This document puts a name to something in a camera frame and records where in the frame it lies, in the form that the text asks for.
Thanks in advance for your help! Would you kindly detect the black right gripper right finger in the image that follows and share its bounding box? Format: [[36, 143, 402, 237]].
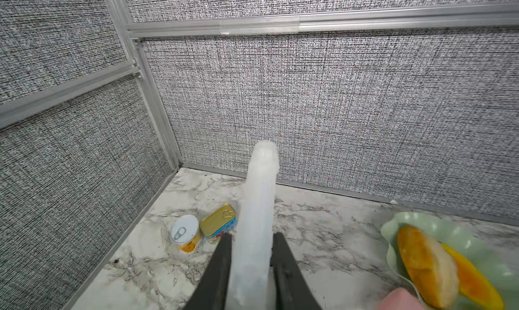
[[270, 232, 322, 310]]

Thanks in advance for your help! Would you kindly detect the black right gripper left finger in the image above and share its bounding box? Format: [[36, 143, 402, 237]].
[[184, 233, 232, 310]]

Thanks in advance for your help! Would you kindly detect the white translucent spray nozzle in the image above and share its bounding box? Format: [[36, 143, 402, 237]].
[[225, 141, 279, 309]]

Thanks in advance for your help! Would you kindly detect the pink plastic spray bottle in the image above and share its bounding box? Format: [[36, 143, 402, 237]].
[[377, 288, 424, 310]]

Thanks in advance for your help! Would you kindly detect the round white-lid can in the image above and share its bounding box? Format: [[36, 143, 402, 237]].
[[170, 215, 202, 254]]

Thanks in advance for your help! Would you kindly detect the gold rectangular tin can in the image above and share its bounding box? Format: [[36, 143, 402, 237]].
[[200, 203, 237, 245]]

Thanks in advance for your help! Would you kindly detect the large orange bread roll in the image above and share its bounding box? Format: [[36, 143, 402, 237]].
[[397, 226, 460, 309]]

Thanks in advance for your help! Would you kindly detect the small orange fruit slice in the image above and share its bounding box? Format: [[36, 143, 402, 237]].
[[441, 244, 504, 310]]

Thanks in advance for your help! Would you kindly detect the light green wavy plate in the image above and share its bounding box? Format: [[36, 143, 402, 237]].
[[381, 211, 518, 309]]

